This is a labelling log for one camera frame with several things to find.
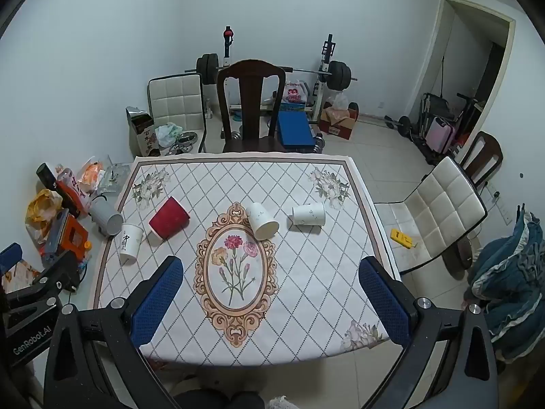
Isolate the green and white plastic bag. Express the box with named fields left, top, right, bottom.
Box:
left=155, top=122, right=184, bottom=148

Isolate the white weight bench rack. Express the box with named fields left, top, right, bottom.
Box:
left=220, top=26, right=338, bottom=122

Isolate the red packet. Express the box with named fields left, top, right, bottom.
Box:
left=55, top=165, right=93, bottom=219

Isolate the small black barbell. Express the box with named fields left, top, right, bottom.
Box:
left=384, top=115, right=412, bottom=138

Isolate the grey cylinder canister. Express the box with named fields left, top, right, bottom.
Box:
left=89, top=198, right=124, bottom=238

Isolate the blue box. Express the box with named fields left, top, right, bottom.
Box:
left=277, top=111, right=318, bottom=149

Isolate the speckled white paper cup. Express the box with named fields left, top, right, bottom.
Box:
left=291, top=203, right=326, bottom=227

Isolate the cardboard box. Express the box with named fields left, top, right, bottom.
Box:
left=319, top=102, right=359, bottom=141

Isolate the clear plastic package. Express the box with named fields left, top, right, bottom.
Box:
left=97, top=163, right=131, bottom=197

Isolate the white padded chair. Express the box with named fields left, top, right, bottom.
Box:
left=374, top=156, right=488, bottom=276
left=147, top=74, right=208, bottom=154

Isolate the dark wooden chair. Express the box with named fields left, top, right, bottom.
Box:
left=216, top=60, right=287, bottom=154
left=457, top=131, right=504, bottom=189

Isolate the blue ruffled cloth heap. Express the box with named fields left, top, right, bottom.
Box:
left=466, top=210, right=545, bottom=362

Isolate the printed paper packet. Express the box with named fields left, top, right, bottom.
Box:
left=2, top=259, right=42, bottom=294

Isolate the white power strip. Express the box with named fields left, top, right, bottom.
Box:
left=485, top=182, right=514, bottom=223

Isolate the red and white plastic bag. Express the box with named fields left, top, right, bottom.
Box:
left=281, top=80, right=310, bottom=105

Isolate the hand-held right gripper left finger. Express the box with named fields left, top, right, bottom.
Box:
left=44, top=256, right=185, bottom=409

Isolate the orange and white plastic bag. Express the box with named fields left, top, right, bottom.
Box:
left=78, top=157, right=107, bottom=193

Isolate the orange box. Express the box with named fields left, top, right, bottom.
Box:
left=40, top=215, right=93, bottom=267

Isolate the yellow tool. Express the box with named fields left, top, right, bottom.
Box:
left=390, top=229, right=415, bottom=249

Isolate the yellow plastic bag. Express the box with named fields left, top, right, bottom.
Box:
left=25, top=188, right=64, bottom=244

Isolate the plain white paper cup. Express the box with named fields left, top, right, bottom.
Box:
left=246, top=202, right=280, bottom=240

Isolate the folding cart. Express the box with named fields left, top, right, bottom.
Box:
left=419, top=92, right=452, bottom=138

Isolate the floral printed tablecloth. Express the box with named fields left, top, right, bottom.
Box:
left=93, top=153, right=403, bottom=369

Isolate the black box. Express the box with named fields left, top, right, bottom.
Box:
left=36, top=162, right=59, bottom=189

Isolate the brown printed carton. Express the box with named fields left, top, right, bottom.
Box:
left=125, top=106, right=161, bottom=157

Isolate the black scooter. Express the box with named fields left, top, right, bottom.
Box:
left=455, top=92, right=487, bottom=146

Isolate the red paper cup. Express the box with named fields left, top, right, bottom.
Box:
left=149, top=196, right=191, bottom=240

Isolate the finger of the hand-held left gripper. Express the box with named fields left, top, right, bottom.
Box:
left=26, top=249, right=82, bottom=296
left=0, top=242, right=24, bottom=270

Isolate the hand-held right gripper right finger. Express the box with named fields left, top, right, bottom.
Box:
left=358, top=256, right=500, bottom=409

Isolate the white cup with black print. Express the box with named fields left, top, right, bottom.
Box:
left=119, top=223, right=144, bottom=265

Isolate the pink suitcase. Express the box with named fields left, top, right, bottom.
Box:
left=425, top=115, right=456, bottom=154

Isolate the metal pot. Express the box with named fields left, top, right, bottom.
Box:
left=169, top=131, right=202, bottom=154

